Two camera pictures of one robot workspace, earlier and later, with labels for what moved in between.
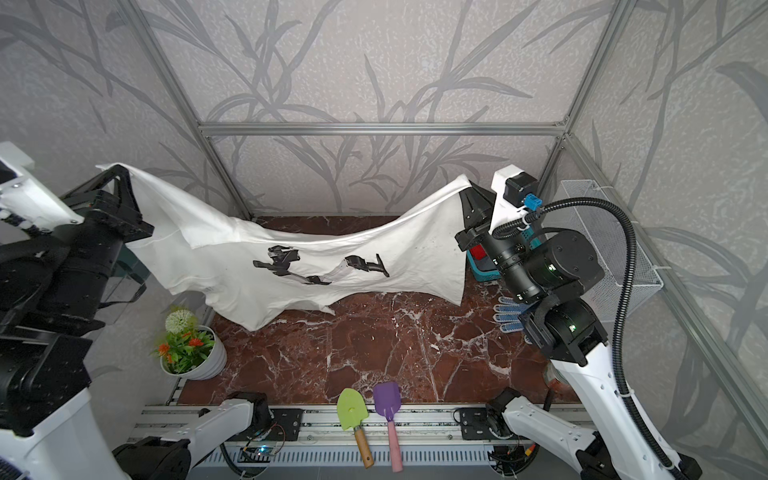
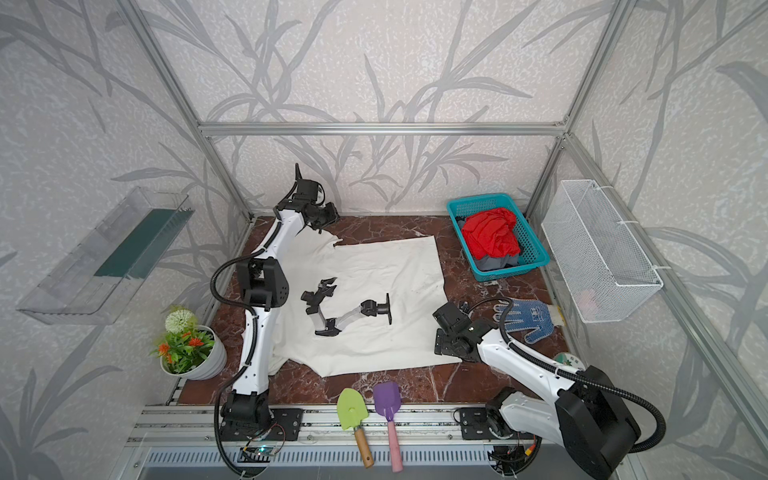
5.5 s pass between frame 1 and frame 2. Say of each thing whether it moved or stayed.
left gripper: moved
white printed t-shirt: moved
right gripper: moved
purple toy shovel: stayed
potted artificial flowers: stayed
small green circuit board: stayed
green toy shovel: stayed
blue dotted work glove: stayed
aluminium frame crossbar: stayed
